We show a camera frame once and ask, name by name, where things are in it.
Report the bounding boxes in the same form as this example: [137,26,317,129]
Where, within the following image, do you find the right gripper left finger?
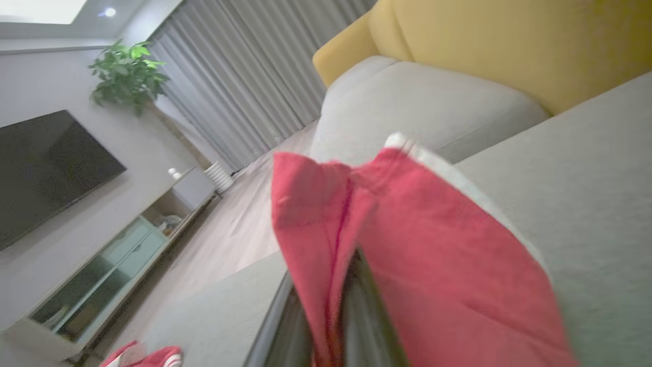
[247,275,314,367]

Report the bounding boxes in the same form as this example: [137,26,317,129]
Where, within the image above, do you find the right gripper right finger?
[341,250,409,367]

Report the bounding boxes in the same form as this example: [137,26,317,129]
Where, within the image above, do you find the red and white jersey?
[99,133,581,367]

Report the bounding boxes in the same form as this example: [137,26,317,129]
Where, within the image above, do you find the white ribbed plant pot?
[205,161,235,195]

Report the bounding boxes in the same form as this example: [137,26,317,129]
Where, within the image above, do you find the low television cabinet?
[0,166,218,363]

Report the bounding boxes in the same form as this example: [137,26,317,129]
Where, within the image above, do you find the small grey sofa cushion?
[309,55,552,167]

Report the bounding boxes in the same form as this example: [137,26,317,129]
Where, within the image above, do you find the large grey sofa seat cushion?
[143,71,652,367]

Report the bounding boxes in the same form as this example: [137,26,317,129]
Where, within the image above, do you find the grey pleated curtain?
[148,0,378,172]

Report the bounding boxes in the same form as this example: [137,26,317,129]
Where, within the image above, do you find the green potted tree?
[89,39,214,170]

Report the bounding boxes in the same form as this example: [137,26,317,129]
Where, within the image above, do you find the recessed ceiling light panel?
[0,0,88,25]

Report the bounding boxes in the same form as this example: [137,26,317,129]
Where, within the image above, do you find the black wall television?
[0,110,127,251]

